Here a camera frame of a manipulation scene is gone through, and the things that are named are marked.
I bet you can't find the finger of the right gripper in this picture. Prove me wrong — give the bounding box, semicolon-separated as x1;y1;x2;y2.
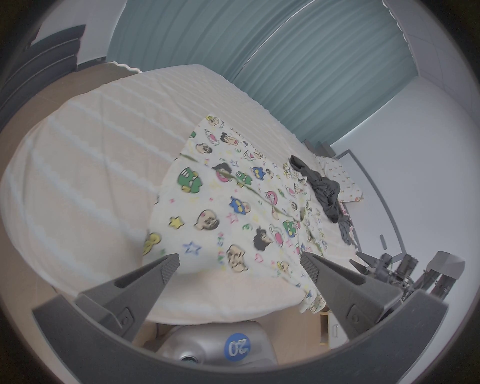
355;251;379;268
349;259;373;277

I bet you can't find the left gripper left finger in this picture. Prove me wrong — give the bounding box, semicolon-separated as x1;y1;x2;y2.
75;253;181;343

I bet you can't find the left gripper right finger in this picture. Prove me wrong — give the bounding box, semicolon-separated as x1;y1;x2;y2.
301;251;405;342

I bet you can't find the white printed pyjama top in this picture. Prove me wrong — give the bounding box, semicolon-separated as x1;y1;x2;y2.
142;114;331;315

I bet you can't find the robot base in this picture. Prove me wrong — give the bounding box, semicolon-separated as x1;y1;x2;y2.
144;320;279;368

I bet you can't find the dark grey garment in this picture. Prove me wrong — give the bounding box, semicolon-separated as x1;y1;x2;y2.
337;214;359;248

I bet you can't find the black garment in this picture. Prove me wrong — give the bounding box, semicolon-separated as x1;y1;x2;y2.
289;155;344;224

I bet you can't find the white printed pillow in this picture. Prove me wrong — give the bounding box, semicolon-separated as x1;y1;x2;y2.
315;155;364;203

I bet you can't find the grey bedside table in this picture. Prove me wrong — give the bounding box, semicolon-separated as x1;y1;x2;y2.
302;139;336;158

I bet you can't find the bed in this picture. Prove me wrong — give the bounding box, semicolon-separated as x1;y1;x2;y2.
0;64;409;327

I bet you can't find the blue-green curtain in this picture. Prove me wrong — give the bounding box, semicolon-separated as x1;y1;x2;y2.
106;0;421;149

